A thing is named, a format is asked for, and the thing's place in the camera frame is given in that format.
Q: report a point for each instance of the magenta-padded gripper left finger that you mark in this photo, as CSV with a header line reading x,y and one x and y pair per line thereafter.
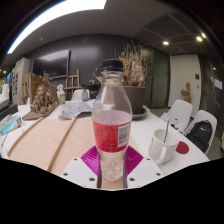
x,y
75,171

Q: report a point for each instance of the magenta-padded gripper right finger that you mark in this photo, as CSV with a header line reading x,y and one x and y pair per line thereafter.
x,y
145,171

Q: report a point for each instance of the clear red-labelled drink bottle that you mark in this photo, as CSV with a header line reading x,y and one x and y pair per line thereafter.
x,y
111,133

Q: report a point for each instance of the white mug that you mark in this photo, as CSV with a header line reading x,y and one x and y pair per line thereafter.
x,y
156,146

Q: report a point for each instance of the flat round red coaster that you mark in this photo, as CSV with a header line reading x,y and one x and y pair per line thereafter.
x,y
183,147

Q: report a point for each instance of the metal spoon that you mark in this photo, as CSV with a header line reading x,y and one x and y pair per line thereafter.
x,y
166,131

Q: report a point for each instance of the light wooden board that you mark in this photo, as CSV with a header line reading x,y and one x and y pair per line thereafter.
x,y
40,140

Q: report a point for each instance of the dark plant saucer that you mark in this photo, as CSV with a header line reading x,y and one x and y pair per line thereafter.
x,y
140,116

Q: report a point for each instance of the crumpled printed paper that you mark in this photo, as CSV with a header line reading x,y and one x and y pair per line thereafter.
x,y
75,108

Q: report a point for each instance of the black backpack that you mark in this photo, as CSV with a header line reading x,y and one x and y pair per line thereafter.
x,y
200,135

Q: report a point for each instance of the white chair with green seat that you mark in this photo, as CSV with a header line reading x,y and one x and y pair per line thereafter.
x,y
180,111
201,116

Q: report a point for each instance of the dry plant in dark pot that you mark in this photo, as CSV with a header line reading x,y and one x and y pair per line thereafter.
x,y
136,98

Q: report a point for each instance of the small pale plastic bottle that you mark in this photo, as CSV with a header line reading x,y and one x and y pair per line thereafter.
x,y
61,96

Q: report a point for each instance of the golden brown carved sculpture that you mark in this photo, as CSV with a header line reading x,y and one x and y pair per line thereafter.
x,y
43,96

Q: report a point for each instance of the blue plastic packet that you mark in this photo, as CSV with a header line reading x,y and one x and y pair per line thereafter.
x,y
8,124

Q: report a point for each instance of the wooden easel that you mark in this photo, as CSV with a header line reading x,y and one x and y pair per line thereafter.
x,y
71,88

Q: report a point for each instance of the wooden figure statue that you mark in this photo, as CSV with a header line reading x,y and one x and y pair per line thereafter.
x,y
186,95

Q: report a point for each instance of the white cabinet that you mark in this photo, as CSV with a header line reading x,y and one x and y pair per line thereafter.
x,y
20,76

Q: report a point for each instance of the ceiling spot lights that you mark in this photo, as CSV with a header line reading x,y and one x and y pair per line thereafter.
x,y
165,43

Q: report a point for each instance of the long ceiling light strip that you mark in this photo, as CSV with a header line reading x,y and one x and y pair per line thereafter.
x,y
50,15

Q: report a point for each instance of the black wall screen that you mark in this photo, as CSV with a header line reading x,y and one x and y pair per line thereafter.
x,y
51,64

